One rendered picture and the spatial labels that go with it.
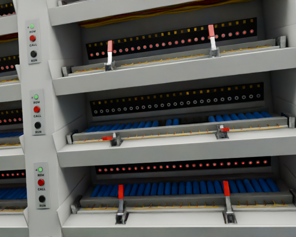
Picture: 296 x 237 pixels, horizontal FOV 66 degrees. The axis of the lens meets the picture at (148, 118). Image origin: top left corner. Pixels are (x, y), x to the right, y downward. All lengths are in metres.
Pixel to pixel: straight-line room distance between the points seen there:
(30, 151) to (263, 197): 0.62
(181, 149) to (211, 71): 0.20
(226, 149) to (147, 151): 0.19
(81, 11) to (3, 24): 0.24
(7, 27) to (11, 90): 0.18
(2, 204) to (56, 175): 0.26
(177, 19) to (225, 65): 0.31
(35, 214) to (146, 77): 0.47
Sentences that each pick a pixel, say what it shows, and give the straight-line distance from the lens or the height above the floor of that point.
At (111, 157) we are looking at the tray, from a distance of 0.60.
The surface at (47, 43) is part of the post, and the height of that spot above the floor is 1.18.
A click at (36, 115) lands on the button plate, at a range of 0.68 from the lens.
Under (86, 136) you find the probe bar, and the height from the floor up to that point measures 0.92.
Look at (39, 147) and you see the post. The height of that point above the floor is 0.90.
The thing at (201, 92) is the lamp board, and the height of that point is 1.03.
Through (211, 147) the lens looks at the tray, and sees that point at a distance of 0.56.
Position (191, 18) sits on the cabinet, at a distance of 0.83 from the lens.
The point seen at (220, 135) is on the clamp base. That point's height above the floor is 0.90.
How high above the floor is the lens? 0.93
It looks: 3 degrees up
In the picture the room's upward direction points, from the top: 5 degrees counter-clockwise
